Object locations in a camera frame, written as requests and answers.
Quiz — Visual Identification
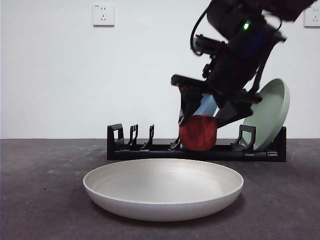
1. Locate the red apple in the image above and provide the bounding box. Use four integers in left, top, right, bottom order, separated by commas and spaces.
179, 114, 218, 152

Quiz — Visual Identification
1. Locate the cream yellow plate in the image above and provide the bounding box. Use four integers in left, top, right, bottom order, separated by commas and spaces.
82, 158, 245, 222

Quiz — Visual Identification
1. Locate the blue plate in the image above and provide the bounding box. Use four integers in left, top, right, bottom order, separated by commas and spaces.
180, 92, 220, 151

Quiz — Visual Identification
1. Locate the green plate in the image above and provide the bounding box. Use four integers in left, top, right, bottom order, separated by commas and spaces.
242, 78, 291, 153

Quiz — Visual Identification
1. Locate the black plate rack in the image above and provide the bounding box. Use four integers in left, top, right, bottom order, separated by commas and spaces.
106, 123, 287, 163

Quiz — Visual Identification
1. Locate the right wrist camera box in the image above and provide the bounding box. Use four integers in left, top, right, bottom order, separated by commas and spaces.
193, 34, 227, 56

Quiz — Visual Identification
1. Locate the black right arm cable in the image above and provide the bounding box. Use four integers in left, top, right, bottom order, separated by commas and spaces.
190, 9, 210, 55

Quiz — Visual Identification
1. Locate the white wall socket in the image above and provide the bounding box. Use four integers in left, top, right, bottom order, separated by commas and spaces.
93, 3, 116, 28
304, 6, 320, 28

